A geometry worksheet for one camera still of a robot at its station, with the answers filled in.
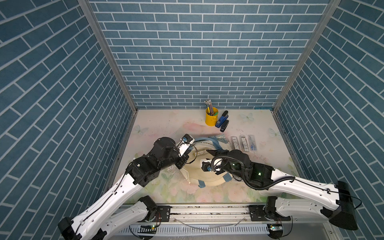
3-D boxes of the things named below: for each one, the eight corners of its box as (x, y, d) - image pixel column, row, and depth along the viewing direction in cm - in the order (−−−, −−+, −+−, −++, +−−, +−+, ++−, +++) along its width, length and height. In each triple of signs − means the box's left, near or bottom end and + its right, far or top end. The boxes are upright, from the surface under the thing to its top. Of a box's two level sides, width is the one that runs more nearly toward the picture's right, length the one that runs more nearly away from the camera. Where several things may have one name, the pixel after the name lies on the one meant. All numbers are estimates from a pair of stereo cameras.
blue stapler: (215, 126, 112) (216, 122, 108) (223, 114, 120) (224, 109, 116) (220, 128, 111) (221, 124, 106) (228, 116, 119) (229, 111, 115)
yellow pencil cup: (205, 126, 112) (206, 116, 104) (205, 116, 118) (205, 107, 110) (217, 126, 112) (218, 116, 104) (216, 116, 118) (217, 107, 110)
